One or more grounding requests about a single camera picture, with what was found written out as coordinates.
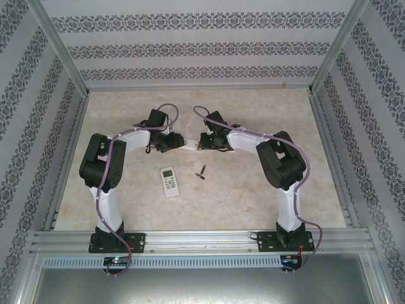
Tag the white remote control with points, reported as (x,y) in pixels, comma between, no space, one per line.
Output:
(171,185)
(191,144)

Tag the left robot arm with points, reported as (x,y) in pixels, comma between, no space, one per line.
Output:
(112,215)

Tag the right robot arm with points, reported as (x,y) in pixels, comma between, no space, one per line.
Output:
(284,209)

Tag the controller board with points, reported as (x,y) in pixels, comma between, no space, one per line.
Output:
(291,259)
(115,261)

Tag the grey metal sheet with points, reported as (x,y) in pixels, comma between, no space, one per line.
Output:
(202,288)

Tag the aluminium back rail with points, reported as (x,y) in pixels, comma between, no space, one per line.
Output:
(190,86)

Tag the aluminium side rail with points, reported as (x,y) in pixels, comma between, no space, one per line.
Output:
(77,126)
(332,158)

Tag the aluminium front rail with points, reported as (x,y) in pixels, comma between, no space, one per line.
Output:
(196,240)

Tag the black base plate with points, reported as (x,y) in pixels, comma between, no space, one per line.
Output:
(264,242)
(139,242)

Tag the aluminium frame post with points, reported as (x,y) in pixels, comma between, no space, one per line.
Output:
(62,47)
(337,47)

